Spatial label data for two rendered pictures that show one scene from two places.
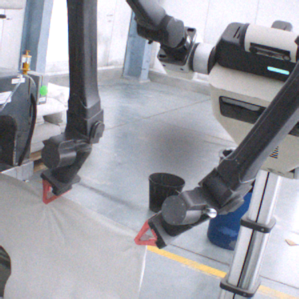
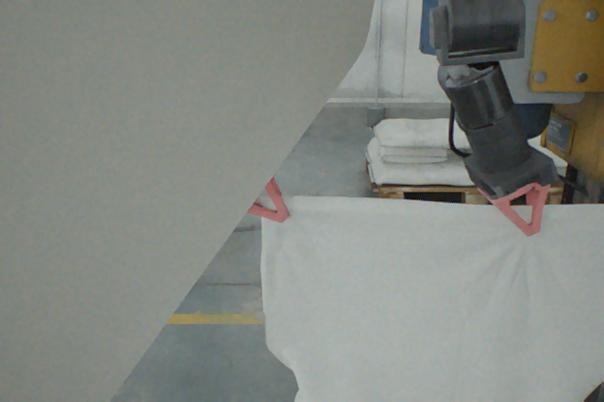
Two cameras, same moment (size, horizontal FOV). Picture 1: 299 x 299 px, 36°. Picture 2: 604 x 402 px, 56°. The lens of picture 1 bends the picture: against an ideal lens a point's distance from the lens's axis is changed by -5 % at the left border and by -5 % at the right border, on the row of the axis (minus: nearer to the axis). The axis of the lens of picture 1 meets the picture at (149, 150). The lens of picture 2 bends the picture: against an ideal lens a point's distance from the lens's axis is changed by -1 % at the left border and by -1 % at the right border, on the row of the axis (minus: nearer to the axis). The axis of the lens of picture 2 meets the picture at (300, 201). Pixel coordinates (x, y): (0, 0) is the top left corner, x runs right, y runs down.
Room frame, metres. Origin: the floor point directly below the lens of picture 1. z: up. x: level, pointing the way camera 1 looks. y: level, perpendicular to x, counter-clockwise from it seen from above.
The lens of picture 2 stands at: (1.52, -0.25, 1.31)
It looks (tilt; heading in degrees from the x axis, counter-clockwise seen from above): 21 degrees down; 155
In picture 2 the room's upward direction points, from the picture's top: straight up
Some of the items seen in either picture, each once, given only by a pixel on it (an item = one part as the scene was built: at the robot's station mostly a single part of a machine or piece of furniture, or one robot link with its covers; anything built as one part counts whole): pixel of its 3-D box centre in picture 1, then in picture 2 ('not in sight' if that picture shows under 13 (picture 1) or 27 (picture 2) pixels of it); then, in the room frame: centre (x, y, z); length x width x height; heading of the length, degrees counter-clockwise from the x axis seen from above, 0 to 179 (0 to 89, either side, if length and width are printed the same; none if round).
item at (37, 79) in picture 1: (33, 87); not in sight; (1.35, 0.37, 1.29); 0.08 x 0.05 x 0.09; 65
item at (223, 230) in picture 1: (241, 199); not in sight; (3.17, -0.72, 0.32); 0.51 x 0.48 x 0.65; 155
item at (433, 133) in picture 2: not in sight; (427, 133); (-1.32, 1.95, 0.44); 0.66 x 0.42 x 0.14; 62
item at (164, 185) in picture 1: (164, 194); not in sight; (3.53, -0.17, 0.13); 0.30 x 0.30 x 0.26
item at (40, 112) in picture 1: (28, 105); not in sight; (3.99, 1.13, 0.56); 0.66 x 0.42 x 0.15; 155
